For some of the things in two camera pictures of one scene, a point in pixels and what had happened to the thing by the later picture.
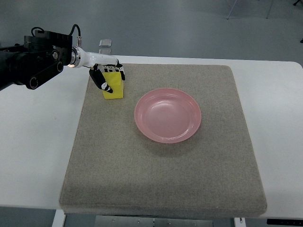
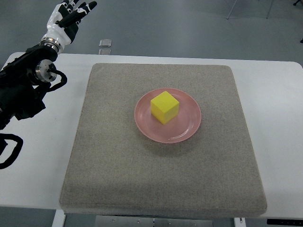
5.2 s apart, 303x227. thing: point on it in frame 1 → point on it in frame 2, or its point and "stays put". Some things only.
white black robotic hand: x=100 y=63 → x=63 y=21
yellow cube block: x=114 y=80 → x=164 y=107
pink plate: x=167 y=115 stays put
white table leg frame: x=60 y=216 stays put
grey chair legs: x=235 y=2 stays put
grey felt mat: x=114 y=169 stays put
